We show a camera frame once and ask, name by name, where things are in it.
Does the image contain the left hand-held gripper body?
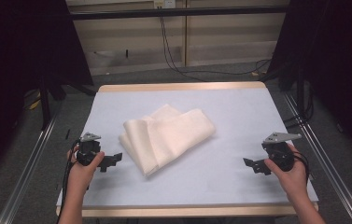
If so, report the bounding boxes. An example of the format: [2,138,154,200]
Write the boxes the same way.
[76,132,106,167]

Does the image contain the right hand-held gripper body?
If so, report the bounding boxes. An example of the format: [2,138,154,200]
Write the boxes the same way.
[260,132,303,173]

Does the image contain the white mesh laundry bag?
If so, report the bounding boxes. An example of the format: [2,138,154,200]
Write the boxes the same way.
[118,103,217,177]

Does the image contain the person's left hand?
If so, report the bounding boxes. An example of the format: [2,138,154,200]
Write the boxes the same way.
[66,145,106,196]

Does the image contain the person's right hand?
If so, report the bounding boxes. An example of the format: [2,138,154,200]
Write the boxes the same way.
[263,143,310,200]

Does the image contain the pale blue table mat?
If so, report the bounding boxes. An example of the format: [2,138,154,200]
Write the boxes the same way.
[56,87,319,208]

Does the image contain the black metal stand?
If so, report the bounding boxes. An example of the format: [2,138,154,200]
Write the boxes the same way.
[37,74,97,131]
[259,62,308,120]

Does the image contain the yellow floor tape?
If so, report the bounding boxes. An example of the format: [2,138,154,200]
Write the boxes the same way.
[23,91,42,111]

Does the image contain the wooden table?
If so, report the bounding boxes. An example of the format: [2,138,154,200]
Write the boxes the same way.
[55,81,319,218]

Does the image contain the black curtain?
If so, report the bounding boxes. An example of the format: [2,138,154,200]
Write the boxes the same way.
[0,0,94,188]
[268,0,352,166]

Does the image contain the black horizontal metal bar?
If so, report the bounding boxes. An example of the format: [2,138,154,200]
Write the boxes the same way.
[70,5,289,21]

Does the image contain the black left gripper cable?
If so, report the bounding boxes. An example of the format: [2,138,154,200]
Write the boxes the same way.
[55,138,82,224]

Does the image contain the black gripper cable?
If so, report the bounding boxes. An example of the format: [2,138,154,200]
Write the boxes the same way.
[291,150,311,185]
[55,138,82,224]

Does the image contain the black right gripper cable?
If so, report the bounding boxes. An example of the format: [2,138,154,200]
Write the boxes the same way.
[291,150,311,185]

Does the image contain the aluminium floor rail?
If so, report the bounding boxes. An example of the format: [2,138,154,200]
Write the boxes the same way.
[0,108,60,224]
[283,92,352,224]

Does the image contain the black floor cable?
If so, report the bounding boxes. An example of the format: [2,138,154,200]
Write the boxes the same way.
[161,16,273,77]
[159,16,273,82]

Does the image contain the white wall outlet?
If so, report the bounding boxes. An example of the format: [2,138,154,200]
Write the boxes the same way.
[153,0,176,9]

